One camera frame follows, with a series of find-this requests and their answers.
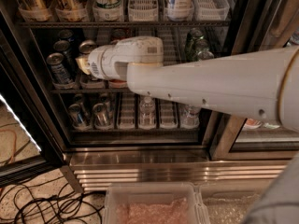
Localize clear plastic bin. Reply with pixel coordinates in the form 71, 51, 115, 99
201, 180, 271, 224
103, 182, 210, 224

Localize left water bottle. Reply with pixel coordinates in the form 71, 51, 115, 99
139, 96, 156, 130

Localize open fridge door left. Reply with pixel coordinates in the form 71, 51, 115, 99
0, 15, 64, 188

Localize right clear plastic bin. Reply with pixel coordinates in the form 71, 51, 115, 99
201, 180, 271, 224

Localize orange soda can rear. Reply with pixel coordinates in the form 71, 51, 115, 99
110, 29, 127, 42

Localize water bottle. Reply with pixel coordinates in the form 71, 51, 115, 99
180, 105, 201, 129
139, 96, 156, 130

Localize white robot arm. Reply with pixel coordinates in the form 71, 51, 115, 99
85, 36, 299, 132

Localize green soda can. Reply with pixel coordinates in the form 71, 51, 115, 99
184, 28, 204, 62
191, 39, 209, 60
196, 50, 214, 61

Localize black floor cables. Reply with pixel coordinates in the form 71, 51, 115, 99
0, 175, 104, 224

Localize bottom left silver can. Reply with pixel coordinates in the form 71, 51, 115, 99
68, 104, 88, 127

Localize left clear plastic bin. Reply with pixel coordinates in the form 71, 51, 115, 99
103, 182, 210, 224

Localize green soda can rear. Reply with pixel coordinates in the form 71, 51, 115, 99
184, 28, 204, 62

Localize right fridge glass door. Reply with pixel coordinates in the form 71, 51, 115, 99
209, 0, 299, 161

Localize silver can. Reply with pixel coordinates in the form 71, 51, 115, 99
68, 104, 88, 127
93, 103, 110, 127

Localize orange soda can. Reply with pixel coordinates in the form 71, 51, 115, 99
110, 29, 127, 42
108, 79, 127, 89

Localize orange soda can front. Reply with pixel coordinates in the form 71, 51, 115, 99
108, 79, 127, 89

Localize green soda can middle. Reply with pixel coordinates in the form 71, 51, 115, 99
191, 39, 209, 60

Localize green soda can front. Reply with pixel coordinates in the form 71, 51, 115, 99
196, 50, 214, 61

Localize pepsi can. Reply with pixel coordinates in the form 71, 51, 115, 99
53, 40, 76, 66
46, 52, 74, 85
78, 39, 97, 56
58, 29, 75, 43

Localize right water bottle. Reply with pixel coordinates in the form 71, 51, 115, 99
180, 105, 201, 129

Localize orange floor cable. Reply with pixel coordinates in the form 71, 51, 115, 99
0, 123, 18, 167

